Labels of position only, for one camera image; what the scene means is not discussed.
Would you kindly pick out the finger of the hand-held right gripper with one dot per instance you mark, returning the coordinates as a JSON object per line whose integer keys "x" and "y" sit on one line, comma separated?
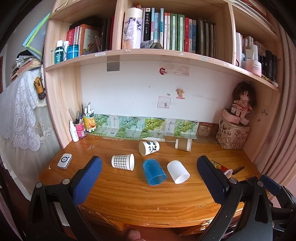
{"x": 275, "y": 186}

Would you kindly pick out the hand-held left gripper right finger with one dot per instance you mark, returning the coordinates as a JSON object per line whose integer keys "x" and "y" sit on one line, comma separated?
{"x": 209, "y": 177}

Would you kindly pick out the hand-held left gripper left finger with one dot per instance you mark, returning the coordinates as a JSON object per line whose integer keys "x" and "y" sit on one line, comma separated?
{"x": 89, "y": 177}

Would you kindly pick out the blue translucent plastic cup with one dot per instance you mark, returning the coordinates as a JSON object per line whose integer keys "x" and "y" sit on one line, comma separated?
{"x": 152, "y": 170}

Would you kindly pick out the white plastic cup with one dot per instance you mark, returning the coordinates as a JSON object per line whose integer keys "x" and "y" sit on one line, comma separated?
{"x": 177, "y": 170}

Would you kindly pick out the grey checkered paper cup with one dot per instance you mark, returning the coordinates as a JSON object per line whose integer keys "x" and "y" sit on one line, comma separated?
{"x": 121, "y": 161}

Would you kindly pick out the brown paper cup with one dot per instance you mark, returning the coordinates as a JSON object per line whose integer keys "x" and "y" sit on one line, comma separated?
{"x": 182, "y": 144}

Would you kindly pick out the panda print paper cup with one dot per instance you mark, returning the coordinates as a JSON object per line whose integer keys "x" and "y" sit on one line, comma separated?
{"x": 149, "y": 147}

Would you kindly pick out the red tube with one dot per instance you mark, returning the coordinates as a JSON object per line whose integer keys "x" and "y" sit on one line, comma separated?
{"x": 227, "y": 172}

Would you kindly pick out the white pocket router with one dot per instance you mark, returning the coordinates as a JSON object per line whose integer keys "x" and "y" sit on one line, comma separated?
{"x": 64, "y": 160}

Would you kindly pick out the black pen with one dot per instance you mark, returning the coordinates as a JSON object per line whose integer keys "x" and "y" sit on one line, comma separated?
{"x": 238, "y": 169}

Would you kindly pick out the letter print storage box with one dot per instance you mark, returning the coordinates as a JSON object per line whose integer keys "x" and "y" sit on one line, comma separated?
{"x": 232, "y": 136}

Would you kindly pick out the white spray bottle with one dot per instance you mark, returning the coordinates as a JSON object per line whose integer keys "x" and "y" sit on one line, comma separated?
{"x": 74, "y": 132}

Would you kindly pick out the clear glass jar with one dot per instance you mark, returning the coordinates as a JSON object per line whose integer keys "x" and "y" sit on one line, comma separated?
{"x": 205, "y": 129}

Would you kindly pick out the pink pen holder can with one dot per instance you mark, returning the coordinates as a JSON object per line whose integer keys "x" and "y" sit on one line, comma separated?
{"x": 80, "y": 130}

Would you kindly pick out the pink round box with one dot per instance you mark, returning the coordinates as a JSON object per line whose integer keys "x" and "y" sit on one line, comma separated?
{"x": 232, "y": 117}

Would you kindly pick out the clear plastic ruler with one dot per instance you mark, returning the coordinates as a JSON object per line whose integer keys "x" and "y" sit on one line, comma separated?
{"x": 71, "y": 114}

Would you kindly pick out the grape print cardboard strip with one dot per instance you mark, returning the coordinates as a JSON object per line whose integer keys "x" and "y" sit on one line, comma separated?
{"x": 148, "y": 126}

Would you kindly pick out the pink curtain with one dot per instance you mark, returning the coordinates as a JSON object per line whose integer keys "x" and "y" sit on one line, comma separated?
{"x": 288, "y": 104}

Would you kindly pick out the wooden bookshelf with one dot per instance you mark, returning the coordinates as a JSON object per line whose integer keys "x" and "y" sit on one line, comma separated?
{"x": 62, "y": 97}

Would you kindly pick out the brown haired rag doll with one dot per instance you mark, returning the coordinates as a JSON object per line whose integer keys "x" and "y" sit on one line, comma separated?
{"x": 244, "y": 99}

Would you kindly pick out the white lace cloth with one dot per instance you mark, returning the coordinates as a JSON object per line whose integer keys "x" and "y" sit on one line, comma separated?
{"x": 18, "y": 113}

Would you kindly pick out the teal bottle white cap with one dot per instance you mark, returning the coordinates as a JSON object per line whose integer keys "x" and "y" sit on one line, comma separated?
{"x": 58, "y": 53}

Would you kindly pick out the blue jar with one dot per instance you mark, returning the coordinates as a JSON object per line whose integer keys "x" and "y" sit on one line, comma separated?
{"x": 72, "y": 51}

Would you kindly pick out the white slim bottle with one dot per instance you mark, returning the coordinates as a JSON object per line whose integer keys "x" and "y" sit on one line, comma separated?
{"x": 66, "y": 49}

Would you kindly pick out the row of cosmetic bottles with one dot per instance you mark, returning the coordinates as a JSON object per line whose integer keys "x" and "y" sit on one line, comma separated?
{"x": 266, "y": 56}

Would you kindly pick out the stack of flat books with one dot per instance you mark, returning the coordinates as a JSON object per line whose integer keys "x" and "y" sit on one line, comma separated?
{"x": 24, "y": 63}

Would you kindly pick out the row of red and dark books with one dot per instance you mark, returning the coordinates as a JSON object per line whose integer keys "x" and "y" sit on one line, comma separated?
{"x": 89, "y": 38}

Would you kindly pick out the camouflage pouch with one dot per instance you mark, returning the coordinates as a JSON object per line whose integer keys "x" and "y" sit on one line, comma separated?
{"x": 151, "y": 44}

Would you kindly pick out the row of colourful paperback books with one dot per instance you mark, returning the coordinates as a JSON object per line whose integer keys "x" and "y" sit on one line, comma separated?
{"x": 180, "y": 32}

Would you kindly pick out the green edged folder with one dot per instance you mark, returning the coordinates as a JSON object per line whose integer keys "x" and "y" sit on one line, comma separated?
{"x": 37, "y": 34}

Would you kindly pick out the white ink painted tube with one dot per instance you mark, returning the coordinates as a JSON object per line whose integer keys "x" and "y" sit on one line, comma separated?
{"x": 132, "y": 29}

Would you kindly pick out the pink square wall sticker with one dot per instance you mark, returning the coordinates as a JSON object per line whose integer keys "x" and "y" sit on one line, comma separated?
{"x": 164, "y": 102}

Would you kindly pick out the bear wall sticker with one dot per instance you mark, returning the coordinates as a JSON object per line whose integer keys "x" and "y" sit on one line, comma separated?
{"x": 180, "y": 93}

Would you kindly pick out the red round wall sticker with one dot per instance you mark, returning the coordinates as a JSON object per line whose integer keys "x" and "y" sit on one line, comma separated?
{"x": 163, "y": 71}

